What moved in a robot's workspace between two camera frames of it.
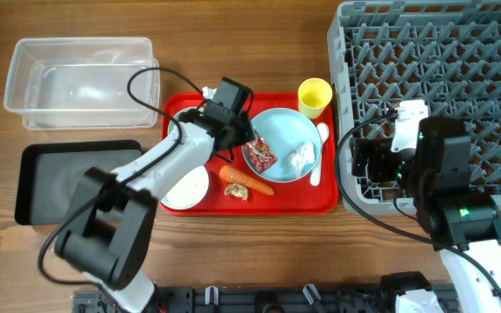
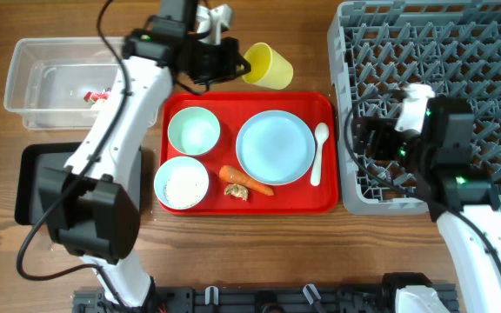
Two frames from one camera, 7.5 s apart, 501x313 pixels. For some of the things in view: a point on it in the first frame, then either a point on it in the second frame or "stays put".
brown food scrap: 237,190 stays put
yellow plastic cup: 314,96 to 268,68
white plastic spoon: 323,130 stays put
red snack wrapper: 260,154 to 92,96
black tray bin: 50,174 stays put
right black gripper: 361,158 to 364,136
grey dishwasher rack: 466,59 stays put
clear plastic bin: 83,83 stays put
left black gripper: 248,131 to 230,47
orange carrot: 235,176 stays put
